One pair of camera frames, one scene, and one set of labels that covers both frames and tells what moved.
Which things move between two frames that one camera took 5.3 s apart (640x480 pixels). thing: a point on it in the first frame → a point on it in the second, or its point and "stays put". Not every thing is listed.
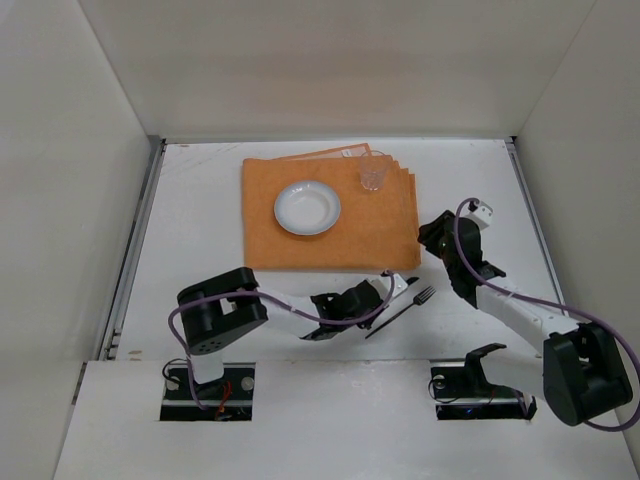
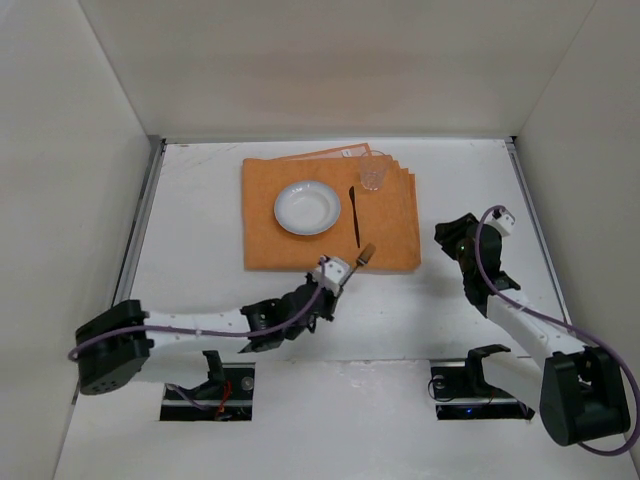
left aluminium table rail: [110, 345] stays put
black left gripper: [373, 293] → [329, 298]
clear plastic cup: [372, 164] stays put
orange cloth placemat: [376, 229] stays put
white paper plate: [307, 207] stays put
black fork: [418, 300] → [362, 260]
